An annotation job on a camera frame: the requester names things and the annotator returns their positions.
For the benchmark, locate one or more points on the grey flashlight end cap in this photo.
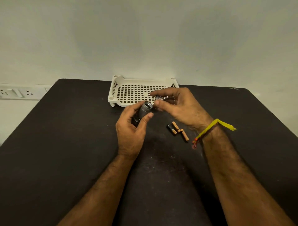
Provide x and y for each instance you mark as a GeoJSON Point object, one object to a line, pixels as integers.
{"type": "Point", "coordinates": [163, 98]}

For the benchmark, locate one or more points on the person's right forearm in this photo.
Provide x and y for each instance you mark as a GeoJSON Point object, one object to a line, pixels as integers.
{"type": "Point", "coordinates": [239, 181]}

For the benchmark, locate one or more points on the grey metal flashlight body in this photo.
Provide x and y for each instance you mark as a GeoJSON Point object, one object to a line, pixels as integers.
{"type": "Point", "coordinates": [143, 112]}

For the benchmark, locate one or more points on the person's left hand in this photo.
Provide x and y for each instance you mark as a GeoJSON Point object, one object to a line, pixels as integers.
{"type": "Point", "coordinates": [130, 137]}

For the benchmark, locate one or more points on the person's left thumb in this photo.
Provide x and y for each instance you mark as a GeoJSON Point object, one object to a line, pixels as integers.
{"type": "Point", "coordinates": [145, 121]}

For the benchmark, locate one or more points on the yellow thread wristband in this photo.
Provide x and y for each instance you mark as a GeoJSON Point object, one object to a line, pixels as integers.
{"type": "Point", "coordinates": [209, 129]}

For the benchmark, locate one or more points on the cream perforated plastic tray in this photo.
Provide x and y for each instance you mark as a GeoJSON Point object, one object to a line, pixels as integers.
{"type": "Point", "coordinates": [135, 92]}

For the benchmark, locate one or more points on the black and copper battery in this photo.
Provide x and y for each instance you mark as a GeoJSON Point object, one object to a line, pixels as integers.
{"type": "Point", "coordinates": [171, 129]}

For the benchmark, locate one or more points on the person's right thumb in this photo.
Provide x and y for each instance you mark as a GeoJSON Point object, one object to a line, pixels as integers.
{"type": "Point", "coordinates": [166, 107]}

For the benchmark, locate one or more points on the person's left forearm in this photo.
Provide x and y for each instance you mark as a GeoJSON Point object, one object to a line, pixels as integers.
{"type": "Point", "coordinates": [100, 193]}

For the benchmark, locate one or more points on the white wall power strip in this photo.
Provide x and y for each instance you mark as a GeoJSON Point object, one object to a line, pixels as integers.
{"type": "Point", "coordinates": [22, 92]}

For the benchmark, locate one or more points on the person's right hand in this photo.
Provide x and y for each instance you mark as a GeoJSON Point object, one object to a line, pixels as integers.
{"type": "Point", "coordinates": [186, 109]}

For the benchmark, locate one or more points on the copper coloured battery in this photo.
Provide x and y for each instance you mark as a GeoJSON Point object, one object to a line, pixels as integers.
{"type": "Point", "coordinates": [176, 127]}
{"type": "Point", "coordinates": [184, 135]}

